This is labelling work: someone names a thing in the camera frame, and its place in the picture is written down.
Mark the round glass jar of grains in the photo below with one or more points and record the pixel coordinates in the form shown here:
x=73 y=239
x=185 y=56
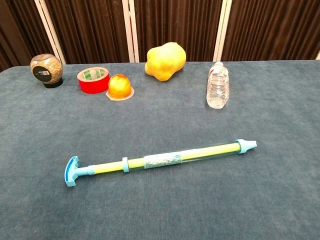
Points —
x=46 y=67

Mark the orange fruit jelly cup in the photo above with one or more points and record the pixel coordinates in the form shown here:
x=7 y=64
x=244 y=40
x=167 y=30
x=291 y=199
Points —
x=119 y=87

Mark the red tape roll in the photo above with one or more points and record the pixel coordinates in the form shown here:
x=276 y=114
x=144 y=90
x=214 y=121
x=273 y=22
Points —
x=91 y=86

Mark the blue and yellow water pump toy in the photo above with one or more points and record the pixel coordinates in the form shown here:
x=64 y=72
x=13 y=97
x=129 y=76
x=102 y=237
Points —
x=160 y=162

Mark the blue table cloth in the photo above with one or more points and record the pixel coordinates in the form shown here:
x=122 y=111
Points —
x=160 y=212

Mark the brown curtain screen panel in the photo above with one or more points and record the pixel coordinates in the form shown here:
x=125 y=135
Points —
x=15 y=30
x=180 y=22
x=275 y=30
x=92 y=30

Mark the clear plastic water bottle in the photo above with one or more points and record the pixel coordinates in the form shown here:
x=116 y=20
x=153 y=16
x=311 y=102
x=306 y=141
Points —
x=218 y=87

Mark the yellow plush bag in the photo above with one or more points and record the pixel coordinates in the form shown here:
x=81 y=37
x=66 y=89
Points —
x=165 y=62

